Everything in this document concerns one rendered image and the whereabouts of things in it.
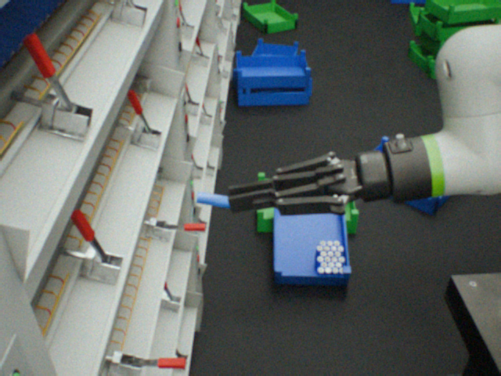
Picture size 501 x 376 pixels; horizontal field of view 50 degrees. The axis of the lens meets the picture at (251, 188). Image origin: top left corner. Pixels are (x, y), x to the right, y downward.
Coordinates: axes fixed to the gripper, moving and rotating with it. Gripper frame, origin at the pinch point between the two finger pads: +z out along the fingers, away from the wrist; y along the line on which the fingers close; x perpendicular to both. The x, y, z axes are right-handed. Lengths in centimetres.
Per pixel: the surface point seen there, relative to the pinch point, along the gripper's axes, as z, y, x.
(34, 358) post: 9.2, 43.1, -22.9
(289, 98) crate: -1, -137, 58
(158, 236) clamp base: 18.0, -2.1, 6.8
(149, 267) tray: 18.4, 4.8, 7.1
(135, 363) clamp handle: 16.5, 23.7, 5.5
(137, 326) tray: 18.3, 16.4, 7.1
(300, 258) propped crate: 0, -42, 58
